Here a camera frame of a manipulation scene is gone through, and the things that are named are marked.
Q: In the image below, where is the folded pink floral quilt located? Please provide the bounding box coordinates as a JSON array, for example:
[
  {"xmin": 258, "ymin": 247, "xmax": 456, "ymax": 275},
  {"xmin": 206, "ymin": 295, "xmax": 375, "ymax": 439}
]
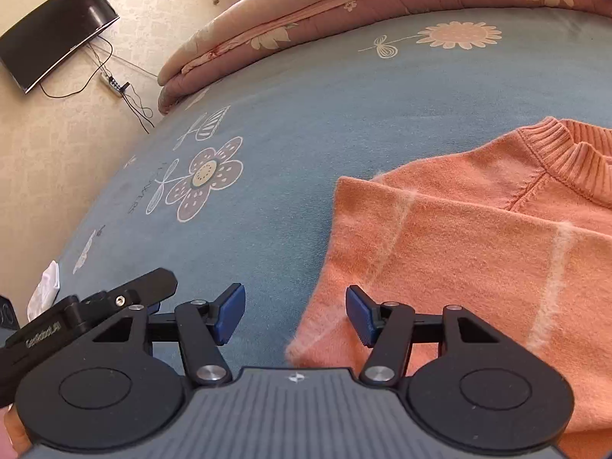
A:
[{"xmin": 158, "ymin": 0, "xmax": 612, "ymax": 116}]

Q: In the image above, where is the white power strip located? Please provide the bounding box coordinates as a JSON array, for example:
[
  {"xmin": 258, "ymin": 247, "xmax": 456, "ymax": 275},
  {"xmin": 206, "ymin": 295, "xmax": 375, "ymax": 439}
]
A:
[{"xmin": 99, "ymin": 73, "xmax": 125, "ymax": 99}]

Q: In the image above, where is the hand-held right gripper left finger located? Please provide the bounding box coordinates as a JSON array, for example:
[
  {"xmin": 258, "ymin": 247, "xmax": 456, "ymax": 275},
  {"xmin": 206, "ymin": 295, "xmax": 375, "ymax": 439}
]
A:
[{"xmin": 92, "ymin": 283, "xmax": 248, "ymax": 388}]

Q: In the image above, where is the black television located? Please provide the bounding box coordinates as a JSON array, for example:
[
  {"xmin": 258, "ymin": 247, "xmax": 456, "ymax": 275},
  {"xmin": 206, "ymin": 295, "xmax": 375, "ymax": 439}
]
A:
[{"xmin": 0, "ymin": 0, "xmax": 120, "ymax": 95}]

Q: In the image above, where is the white cloth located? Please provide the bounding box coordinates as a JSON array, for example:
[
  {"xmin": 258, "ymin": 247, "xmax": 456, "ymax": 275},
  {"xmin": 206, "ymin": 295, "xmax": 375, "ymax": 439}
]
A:
[{"xmin": 26, "ymin": 260, "xmax": 61, "ymax": 320}]

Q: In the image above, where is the black cable bundle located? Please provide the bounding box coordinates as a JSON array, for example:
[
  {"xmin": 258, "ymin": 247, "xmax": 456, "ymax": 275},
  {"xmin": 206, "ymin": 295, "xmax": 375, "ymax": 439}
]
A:
[{"xmin": 38, "ymin": 41, "xmax": 160, "ymax": 135}]

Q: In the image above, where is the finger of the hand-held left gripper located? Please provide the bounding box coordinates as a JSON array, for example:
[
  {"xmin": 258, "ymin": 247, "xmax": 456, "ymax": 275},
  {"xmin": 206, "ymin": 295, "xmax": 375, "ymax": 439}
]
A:
[{"xmin": 79, "ymin": 268, "xmax": 179, "ymax": 326}]

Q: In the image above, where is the person's left hand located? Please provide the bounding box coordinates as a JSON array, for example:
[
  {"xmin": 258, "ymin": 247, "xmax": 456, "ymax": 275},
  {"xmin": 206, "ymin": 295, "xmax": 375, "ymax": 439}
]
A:
[{"xmin": 0, "ymin": 406, "xmax": 34, "ymax": 458}]

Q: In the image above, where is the bed with blue floral sheet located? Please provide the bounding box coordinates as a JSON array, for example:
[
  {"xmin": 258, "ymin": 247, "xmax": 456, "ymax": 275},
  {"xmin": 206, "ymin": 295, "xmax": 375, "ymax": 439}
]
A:
[{"xmin": 48, "ymin": 7, "xmax": 612, "ymax": 378}]

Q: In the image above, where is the orange knit sweater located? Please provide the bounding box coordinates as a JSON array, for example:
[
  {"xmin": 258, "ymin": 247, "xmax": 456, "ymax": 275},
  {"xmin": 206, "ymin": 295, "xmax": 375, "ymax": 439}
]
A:
[{"xmin": 286, "ymin": 117, "xmax": 612, "ymax": 459}]

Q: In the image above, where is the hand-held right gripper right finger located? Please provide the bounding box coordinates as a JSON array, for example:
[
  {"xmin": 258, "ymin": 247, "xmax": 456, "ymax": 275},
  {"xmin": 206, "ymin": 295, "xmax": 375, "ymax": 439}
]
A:
[{"xmin": 345, "ymin": 284, "xmax": 499, "ymax": 388}]

